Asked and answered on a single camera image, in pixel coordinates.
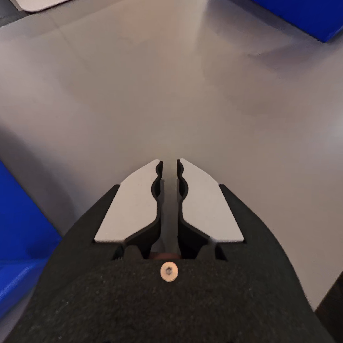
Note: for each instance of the white document stand base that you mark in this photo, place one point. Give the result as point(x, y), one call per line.
point(40, 4)

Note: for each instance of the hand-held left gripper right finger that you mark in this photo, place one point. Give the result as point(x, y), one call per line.
point(209, 209)

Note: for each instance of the blue plastic bin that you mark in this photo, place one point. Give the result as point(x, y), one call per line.
point(308, 13)
point(21, 219)

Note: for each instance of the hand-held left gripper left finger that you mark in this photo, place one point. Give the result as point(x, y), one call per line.
point(128, 209)

